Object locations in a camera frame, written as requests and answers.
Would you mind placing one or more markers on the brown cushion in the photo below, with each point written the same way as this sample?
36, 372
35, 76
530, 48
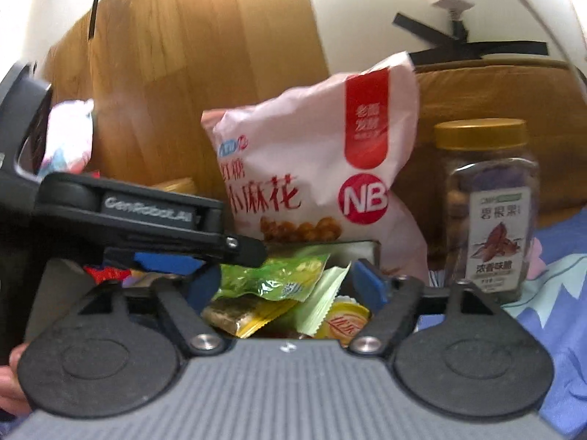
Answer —
481, 91

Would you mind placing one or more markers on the light green snack packet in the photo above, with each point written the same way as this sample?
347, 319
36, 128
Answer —
316, 305

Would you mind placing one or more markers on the blue printed blanket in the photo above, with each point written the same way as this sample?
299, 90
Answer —
559, 330

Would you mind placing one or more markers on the black tape strip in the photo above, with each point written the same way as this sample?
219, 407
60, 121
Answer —
94, 9
481, 49
426, 27

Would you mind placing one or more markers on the red snack packet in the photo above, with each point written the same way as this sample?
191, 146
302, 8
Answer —
110, 275

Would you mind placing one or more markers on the white clamp mount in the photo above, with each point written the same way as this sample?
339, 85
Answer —
451, 0

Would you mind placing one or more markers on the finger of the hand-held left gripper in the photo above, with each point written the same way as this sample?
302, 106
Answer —
169, 261

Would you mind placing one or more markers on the wooden headboard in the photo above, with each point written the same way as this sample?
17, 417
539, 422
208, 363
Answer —
183, 55

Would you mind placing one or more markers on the person's left hand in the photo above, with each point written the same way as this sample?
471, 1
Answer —
9, 389

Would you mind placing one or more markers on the pink snack bag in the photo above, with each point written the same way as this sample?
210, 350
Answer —
298, 146

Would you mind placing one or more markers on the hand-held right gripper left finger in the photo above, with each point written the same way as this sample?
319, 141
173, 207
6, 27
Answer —
204, 284

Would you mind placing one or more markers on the pink white snack packet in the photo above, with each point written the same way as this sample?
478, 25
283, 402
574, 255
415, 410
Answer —
69, 133

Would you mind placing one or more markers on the brown nut jar gold lid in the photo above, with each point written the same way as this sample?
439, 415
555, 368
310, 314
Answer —
486, 183

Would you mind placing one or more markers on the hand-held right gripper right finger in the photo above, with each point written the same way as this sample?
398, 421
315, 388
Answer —
369, 284

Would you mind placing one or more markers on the yellow snack packet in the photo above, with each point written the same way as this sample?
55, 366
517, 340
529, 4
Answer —
243, 318

